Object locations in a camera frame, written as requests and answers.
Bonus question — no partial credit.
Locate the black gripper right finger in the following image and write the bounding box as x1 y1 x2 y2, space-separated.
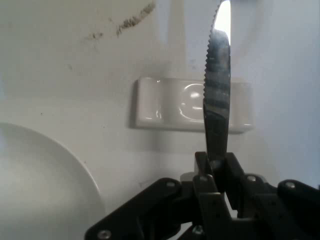
214 151 320 240

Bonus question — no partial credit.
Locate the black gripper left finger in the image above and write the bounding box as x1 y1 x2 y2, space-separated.
84 151 235 240

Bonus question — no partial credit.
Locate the steel serrated table knife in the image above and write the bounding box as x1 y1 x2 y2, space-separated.
202 0 232 176

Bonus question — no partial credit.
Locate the white round ceramic plate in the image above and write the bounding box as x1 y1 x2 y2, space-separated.
0 121 105 240

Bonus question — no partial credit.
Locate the white ceramic cutlery rest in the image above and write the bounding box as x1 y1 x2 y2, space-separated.
135 76 254 134

